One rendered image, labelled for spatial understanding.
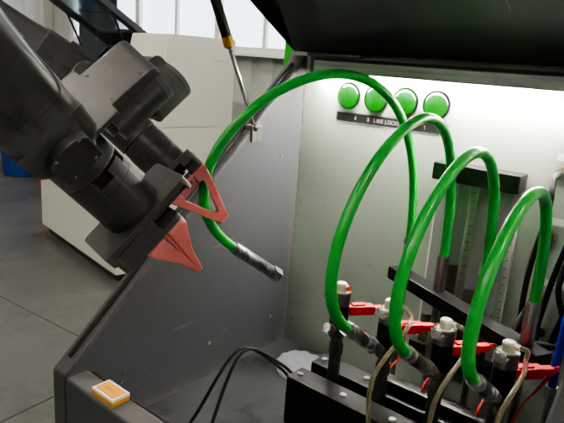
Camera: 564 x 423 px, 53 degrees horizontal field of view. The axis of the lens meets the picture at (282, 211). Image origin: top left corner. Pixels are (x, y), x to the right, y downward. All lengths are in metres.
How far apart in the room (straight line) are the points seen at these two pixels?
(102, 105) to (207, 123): 3.38
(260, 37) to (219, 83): 2.01
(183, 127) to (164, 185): 3.22
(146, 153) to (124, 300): 0.30
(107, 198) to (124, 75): 0.10
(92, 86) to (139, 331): 0.60
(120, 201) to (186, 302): 0.57
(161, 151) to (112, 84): 0.28
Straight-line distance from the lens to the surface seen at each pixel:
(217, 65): 3.85
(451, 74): 1.00
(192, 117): 3.77
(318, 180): 1.18
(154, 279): 0.99
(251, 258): 0.82
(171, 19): 6.62
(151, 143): 0.75
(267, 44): 5.74
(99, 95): 0.48
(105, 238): 0.55
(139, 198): 0.52
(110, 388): 0.90
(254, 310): 1.21
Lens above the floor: 1.43
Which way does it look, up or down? 15 degrees down
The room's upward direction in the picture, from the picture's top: 4 degrees clockwise
